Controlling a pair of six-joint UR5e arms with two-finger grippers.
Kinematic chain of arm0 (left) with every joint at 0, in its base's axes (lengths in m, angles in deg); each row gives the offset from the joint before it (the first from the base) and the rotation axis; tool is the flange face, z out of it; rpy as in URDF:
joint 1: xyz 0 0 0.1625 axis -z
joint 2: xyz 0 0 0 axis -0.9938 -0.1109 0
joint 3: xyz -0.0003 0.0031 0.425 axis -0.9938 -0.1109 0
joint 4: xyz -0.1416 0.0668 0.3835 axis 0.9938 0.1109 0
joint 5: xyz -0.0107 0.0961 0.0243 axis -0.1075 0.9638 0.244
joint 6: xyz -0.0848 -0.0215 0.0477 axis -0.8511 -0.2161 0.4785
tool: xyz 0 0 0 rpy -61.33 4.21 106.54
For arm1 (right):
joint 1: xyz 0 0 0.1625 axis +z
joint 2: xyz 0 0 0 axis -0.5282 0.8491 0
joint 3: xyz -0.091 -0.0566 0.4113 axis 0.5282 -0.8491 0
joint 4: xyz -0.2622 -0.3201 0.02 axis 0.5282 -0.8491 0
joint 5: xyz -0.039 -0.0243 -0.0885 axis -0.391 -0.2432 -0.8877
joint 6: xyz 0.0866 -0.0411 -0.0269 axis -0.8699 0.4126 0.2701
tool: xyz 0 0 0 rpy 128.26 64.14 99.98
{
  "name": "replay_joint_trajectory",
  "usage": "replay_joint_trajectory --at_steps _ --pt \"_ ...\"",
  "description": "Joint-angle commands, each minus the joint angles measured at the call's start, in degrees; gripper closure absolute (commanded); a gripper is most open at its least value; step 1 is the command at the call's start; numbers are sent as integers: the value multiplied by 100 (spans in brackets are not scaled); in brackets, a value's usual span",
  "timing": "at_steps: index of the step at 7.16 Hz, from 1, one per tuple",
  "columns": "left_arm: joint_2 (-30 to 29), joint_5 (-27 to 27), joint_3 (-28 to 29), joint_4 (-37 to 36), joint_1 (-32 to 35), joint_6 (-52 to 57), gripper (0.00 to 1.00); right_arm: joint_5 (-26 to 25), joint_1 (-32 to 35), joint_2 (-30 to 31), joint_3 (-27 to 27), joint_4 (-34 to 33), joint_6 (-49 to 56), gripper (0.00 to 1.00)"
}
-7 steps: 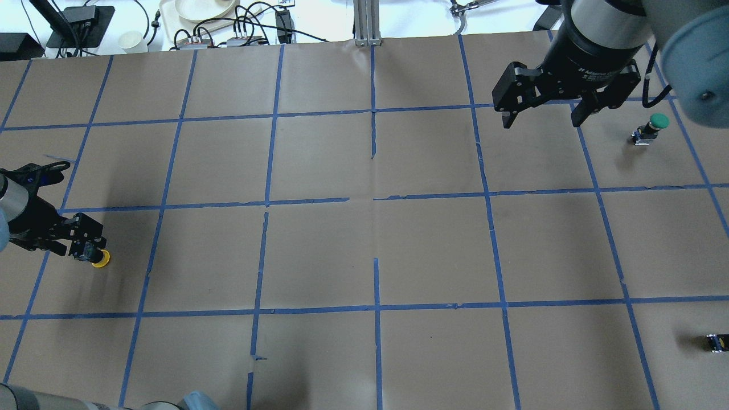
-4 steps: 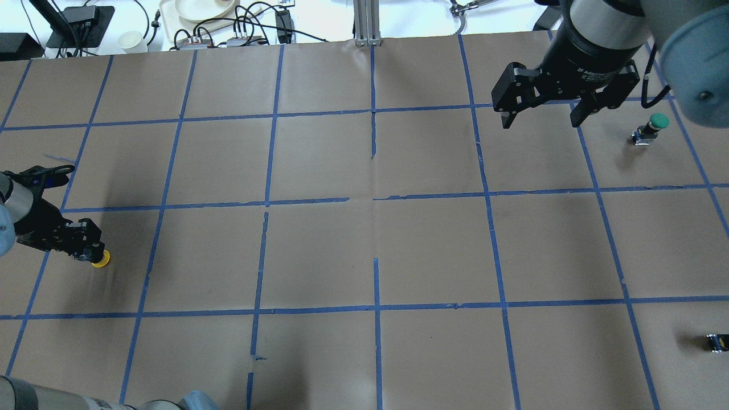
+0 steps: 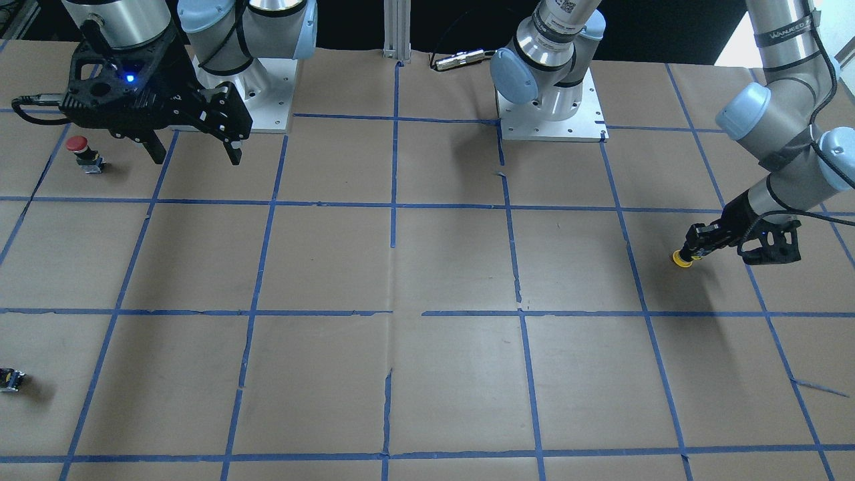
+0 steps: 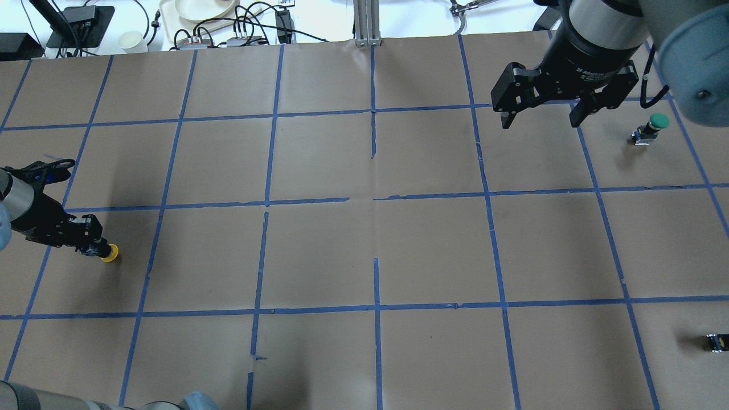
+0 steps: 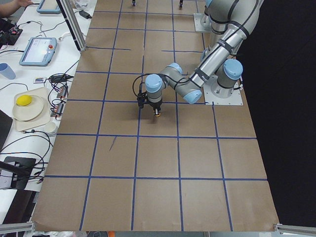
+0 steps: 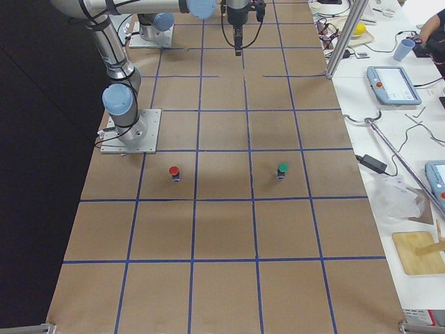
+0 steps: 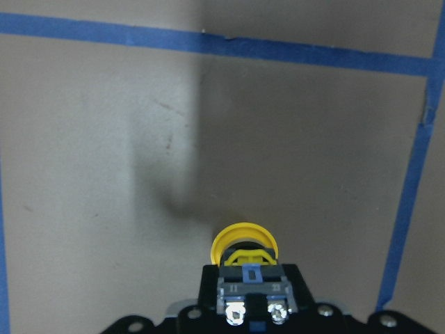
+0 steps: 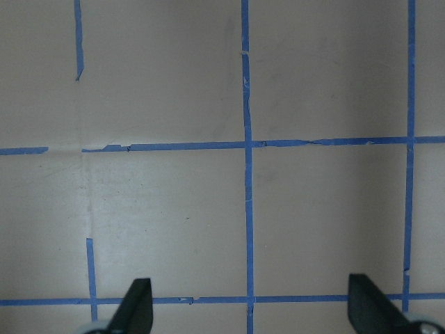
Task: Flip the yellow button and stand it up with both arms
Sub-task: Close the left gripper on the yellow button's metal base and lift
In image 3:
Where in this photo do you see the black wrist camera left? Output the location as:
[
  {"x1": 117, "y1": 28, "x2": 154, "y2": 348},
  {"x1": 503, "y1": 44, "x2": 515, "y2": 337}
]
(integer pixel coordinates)
[{"x1": 737, "y1": 220, "x2": 802, "y2": 266}]

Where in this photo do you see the red push button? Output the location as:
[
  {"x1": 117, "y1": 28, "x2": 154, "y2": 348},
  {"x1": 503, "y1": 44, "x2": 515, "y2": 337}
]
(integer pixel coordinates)
[{"x1": 65, "y1": 135, "x2": 104, "y2": 174}]

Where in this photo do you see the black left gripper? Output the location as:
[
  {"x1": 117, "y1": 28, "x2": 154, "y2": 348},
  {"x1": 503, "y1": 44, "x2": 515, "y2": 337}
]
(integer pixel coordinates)
[{"x1": 684, "y1": 192, "x2": 759, "y2": 257}]

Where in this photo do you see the green push button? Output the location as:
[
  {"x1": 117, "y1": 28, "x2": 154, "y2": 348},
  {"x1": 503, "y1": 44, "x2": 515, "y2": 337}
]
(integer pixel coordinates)
[{"x1": 1, "y1": 367, "x2": 27, "y2": 393}]

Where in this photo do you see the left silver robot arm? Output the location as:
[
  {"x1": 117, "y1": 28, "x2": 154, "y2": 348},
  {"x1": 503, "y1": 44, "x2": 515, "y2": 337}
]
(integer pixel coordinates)
[{"x1": 490, "y1": 1, "x2": 853, "y2": 267}]

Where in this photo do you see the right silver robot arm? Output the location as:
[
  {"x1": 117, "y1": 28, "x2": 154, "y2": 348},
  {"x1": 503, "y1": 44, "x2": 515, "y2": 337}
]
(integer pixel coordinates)
[{"x1": 59, "y1": 1, "x2": 319, "y2": 165}]

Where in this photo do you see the yellow push button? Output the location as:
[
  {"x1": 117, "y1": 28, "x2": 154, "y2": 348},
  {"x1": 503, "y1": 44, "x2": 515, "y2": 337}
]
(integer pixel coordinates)
[{"x1": 671, "y1": 250, "x2": 702, "y2": 268}]

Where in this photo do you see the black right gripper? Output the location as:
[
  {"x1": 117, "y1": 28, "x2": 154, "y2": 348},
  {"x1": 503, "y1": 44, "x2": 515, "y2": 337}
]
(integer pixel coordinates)
[{"x1": 59, "y1": 27, "x2": 252, "y2": 166}]

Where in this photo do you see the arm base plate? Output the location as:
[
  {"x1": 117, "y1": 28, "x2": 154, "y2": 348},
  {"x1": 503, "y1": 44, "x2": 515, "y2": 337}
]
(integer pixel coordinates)
[
  {"x1": 496, "y1": 70, "x2": 610, "y2": 142},
  {"x1": 167, "y1": 57, "x2": 298, "y2": 134}
]

